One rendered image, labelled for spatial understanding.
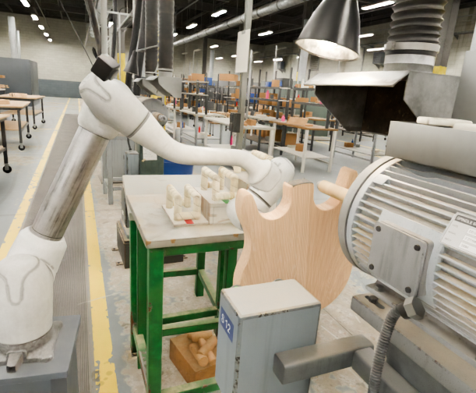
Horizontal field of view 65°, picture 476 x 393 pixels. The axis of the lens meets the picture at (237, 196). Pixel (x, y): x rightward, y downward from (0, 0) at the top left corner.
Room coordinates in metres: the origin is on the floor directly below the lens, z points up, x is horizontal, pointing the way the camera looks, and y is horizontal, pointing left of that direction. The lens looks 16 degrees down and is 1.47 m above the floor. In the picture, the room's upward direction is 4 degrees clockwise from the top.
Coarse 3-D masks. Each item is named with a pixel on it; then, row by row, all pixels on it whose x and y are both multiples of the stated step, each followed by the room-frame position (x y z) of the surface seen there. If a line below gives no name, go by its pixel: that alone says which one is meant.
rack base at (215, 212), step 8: (200, 192) 1.63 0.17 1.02; (208, 192) 1.64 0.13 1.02; (192, 200) 1.71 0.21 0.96; (208, 200) 1.50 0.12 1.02; (208, 208) 1.48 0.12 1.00; (216, 208) 1.47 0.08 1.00; (224, 208) 1.49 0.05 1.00; (208, 216) 1.47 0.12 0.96; (216, 216) 1.47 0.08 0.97; (224, 216) 1.49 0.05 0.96; (216, 224) 1.47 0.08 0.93
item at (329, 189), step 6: (324, 180) 0.94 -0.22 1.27; (324, 186) 0.91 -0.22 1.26; (330, 186) 0.89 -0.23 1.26; (336, 186) 0.88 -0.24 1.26; (324, 192) 0.91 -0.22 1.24; (330, 192) 0.88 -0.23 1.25; (336, 192) 0.87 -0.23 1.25; (342, 192) 0.85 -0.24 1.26; (336, 198) 0.87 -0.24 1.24; (342, 198) 0.84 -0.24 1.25
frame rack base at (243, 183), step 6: (240, 174) 1.70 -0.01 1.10; (246, 174) 1.71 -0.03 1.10; (228, 180) 1.73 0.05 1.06; (240, 180) 1.60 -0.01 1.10; (246, 180) 1.58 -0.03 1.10; (228, 186) 1.72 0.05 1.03; (240, 186) 1.59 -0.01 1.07; (246, 186) 1.53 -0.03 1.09; (276, 204) 1.58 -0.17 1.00; (270, 210) 1.57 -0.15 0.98
